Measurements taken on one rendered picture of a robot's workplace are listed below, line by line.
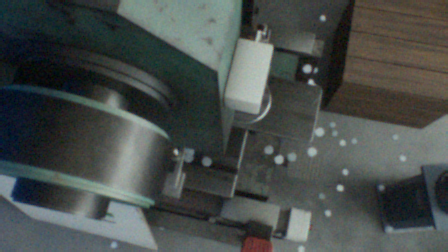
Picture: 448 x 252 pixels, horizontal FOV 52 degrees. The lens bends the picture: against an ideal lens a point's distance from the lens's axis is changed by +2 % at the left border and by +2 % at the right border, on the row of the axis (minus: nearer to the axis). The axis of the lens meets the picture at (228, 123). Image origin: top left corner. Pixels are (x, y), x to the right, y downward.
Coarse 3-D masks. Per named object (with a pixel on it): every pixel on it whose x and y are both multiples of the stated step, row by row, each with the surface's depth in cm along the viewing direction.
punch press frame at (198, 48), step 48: (0, 0) 34; (48, 0) 32; (96, 0) 32; (144, 0) 33; (192, 0) 36; (240, 0) 43; (0, 48) 46; (48, 48) 41; (96, 48) 39; (144, 48) 37; (192, 48) 36; (144, 96) 45; (192, 96) 46; (192, 144) 71; (240, 192) 118
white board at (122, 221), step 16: (0, 176) 127; (0, 192) 146; (32, 208) 158; (112, 208) 129; (128, 208) 125; (64, 224) 171; (80, 224) 163; (96, 224) 156; (112, 224) 149; (128, 224) 143; (144, 224) 138; (128, 240) 168; (144, 240) 161
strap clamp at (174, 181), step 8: (176, 152) 101; (184, 152) 105; (176, 160) 104; (176, 168) 104; (168, 176) 103; (176, 176) 103; (184, 176) 107; (168, 184) 103; (176, 184) 104; (168, 192) 105; (176, 192) 105
